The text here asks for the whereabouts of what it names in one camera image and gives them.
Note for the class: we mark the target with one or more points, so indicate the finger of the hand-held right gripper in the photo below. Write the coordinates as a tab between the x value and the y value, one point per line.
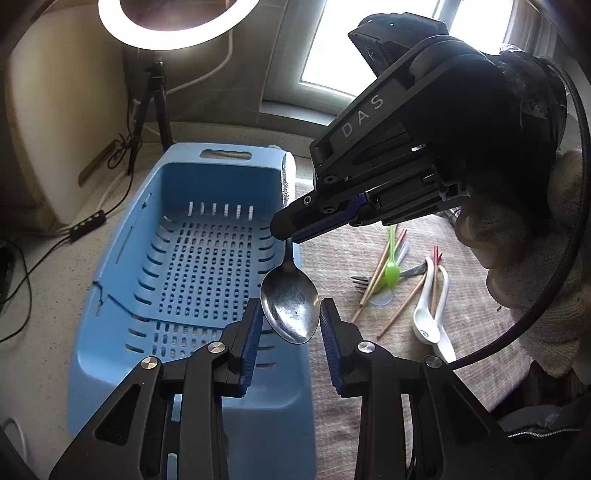
300	219
406	198

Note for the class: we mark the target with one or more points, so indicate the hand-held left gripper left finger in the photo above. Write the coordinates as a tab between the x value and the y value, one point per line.
251	350

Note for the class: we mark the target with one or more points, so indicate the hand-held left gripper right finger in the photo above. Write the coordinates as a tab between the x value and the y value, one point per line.
331	350

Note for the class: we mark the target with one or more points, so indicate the metal spoon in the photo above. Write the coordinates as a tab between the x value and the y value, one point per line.
288	304

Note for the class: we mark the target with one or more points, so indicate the red-tipped bamboo chopstick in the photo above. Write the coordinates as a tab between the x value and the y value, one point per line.
434	253
368	295
440	256
408	287
376	277
397	317

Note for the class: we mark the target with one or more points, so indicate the clear plastic spoon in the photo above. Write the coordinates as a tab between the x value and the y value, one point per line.
383	300

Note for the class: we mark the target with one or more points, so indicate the metal fork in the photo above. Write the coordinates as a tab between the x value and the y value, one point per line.
362	282

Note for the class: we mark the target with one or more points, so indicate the green plastic spoon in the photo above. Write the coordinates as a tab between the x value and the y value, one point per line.
392	273

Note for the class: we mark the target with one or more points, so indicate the white ceramic spoon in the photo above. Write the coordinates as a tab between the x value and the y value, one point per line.
425	323
447	341

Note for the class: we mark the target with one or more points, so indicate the blue slotted basket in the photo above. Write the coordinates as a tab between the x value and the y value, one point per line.
180	159

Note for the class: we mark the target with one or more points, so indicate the person's right hand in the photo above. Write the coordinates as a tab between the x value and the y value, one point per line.
512	244

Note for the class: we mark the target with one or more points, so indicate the window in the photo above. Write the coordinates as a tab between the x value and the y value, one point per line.
332	41

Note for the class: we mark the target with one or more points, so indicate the pink plaid cloth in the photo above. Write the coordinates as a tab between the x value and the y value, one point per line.
480	314

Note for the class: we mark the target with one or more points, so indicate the black tripod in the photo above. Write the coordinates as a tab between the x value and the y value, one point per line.
157	78

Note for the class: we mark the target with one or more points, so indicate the person's dark jacket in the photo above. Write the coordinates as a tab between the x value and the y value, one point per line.
540	417

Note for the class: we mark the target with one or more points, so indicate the white cutting board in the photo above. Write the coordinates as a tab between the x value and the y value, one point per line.
69	129

